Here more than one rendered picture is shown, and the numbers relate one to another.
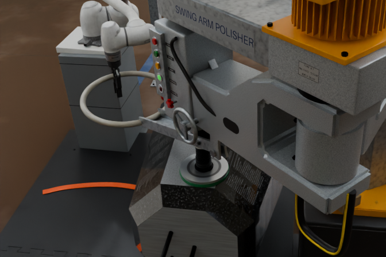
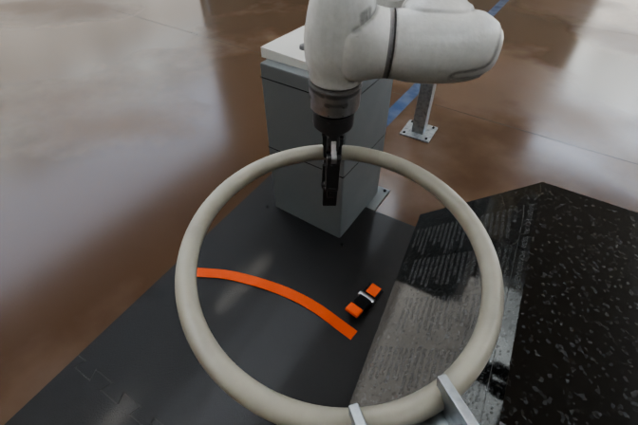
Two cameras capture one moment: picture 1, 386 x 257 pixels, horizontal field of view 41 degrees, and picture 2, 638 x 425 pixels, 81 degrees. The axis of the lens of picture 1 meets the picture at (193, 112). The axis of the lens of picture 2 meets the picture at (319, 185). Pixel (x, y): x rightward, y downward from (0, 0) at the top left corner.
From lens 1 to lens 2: 2.17 m
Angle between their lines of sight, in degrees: 17
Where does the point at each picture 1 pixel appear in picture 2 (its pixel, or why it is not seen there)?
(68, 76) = (272, 102)
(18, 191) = (165, 255)
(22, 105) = (234, 118)
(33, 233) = (142, 357)
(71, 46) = (286, 51)
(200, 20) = not seen: outside the picture
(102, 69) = not seen: hidden behind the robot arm
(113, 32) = (347, 15)
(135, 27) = (436, 13)
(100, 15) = not seen: outside the picture
